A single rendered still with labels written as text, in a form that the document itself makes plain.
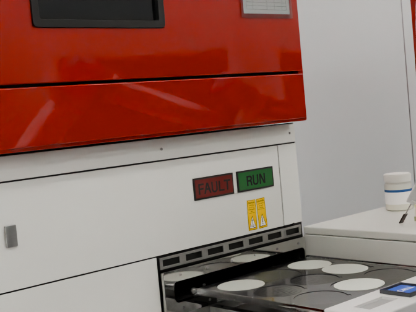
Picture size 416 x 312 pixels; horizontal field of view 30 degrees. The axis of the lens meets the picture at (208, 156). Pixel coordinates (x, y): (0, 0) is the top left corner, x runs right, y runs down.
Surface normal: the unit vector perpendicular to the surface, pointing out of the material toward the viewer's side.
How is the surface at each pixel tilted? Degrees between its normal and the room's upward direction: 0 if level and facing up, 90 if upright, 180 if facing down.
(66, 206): 90
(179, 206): 90
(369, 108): 90
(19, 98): 90
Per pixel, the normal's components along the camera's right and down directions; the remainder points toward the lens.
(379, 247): -0.75, 0.11
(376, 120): 0.66, -0.02
